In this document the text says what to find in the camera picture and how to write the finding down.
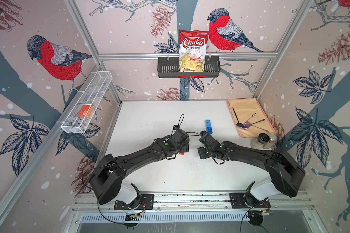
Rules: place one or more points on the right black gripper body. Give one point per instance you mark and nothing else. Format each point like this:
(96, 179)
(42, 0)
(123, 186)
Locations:
(204, 154)

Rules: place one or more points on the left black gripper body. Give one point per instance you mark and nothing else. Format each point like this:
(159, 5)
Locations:
(184, 148)

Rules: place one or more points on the light blue long lego brick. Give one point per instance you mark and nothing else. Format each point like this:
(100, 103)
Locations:
(209, 129)

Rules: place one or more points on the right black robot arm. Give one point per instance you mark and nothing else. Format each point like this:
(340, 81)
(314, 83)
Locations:
(285, 173)

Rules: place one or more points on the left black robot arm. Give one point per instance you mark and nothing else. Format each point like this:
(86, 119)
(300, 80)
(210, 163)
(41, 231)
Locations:
(107, 178)

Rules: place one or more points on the black spoon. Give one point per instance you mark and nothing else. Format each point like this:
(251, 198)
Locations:
(239, 124)

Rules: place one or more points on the purple spoon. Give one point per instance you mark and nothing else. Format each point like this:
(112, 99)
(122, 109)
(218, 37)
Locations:
(248, 124)

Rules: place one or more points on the silver spoon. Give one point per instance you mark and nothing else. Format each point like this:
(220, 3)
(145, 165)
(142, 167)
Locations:
(267, 131)

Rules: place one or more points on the yellow cloth mat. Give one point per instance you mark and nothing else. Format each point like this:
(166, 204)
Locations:
(245, 108)

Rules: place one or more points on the black lid shaker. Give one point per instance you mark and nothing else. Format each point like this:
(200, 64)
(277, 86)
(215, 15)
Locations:
(260, 141)

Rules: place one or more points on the silver lid shaker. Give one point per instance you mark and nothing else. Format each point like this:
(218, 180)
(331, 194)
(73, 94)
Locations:
(271, 142)

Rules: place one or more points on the orange block in basket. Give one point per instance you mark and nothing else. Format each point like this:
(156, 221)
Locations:
(85, 111)

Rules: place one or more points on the chuba cassava chips bag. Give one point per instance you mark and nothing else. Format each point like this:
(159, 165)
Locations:
(192, 50)

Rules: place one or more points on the spoon with patterned handle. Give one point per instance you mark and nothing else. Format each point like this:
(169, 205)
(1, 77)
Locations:
(250, 118)

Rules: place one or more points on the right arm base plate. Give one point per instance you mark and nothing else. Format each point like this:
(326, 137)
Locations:
(242, 200)

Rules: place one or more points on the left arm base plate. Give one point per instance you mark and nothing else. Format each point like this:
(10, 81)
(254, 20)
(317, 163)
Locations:
(143, 202)

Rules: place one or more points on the black wall basket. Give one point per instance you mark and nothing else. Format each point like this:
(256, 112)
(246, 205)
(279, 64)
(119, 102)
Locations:
(169, 68)

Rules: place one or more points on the white wire basket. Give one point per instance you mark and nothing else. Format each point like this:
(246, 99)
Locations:
(92, 95)

